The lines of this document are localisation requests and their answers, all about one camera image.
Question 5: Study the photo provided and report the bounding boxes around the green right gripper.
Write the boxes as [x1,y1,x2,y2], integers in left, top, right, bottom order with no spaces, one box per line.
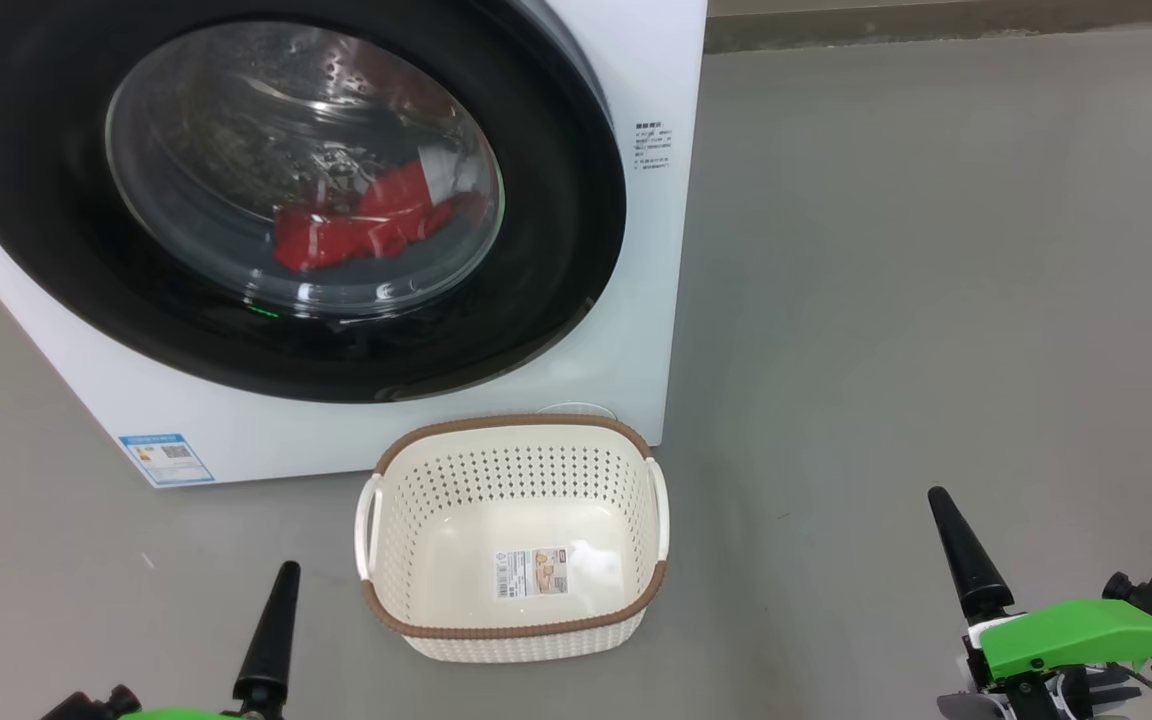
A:
[928,487,1152,720]

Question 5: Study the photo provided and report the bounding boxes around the red and white garment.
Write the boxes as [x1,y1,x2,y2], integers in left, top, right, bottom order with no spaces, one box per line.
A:
[273,45,485,273]

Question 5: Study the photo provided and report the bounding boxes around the product label sticker with barcode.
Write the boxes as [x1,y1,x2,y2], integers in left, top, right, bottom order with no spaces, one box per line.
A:
[494,546,573,600]

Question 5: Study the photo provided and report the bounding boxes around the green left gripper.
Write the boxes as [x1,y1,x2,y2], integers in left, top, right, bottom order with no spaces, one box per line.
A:
[116,560,302,720]

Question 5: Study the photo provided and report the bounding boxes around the cream laundry basket brown rim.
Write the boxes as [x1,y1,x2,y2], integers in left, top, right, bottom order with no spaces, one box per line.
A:
[354,414,672,665]

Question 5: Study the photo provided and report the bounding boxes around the blue energy label sticker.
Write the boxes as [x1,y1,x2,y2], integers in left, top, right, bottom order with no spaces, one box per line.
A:
[118,433,216,488]

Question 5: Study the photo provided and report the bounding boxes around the white front-load washing machine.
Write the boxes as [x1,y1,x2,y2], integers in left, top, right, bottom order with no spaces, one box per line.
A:
[0,0,709,489]

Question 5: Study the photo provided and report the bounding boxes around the black round glass washer door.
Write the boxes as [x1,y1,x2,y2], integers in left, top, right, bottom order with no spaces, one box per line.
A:
[0,0,629,404]

